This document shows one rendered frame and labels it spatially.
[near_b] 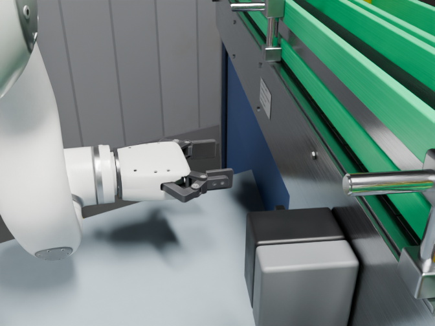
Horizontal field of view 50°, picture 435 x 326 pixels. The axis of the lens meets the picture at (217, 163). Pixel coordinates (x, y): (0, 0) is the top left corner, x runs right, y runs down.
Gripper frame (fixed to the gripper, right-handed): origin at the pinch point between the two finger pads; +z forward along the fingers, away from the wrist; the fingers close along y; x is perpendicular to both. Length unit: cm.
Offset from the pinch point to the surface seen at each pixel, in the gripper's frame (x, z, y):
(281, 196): -4.3, 9.2, 5.0
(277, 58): 15.9, 8.4, -1.0
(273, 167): -2.9, 10.3, -1.6
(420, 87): 20.9, 12.4, 24.2
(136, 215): -15.7, -11.7, -10.1
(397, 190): 23.4, -3.6, 42.8
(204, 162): -92, 41, -153
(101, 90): -50, -11, -160
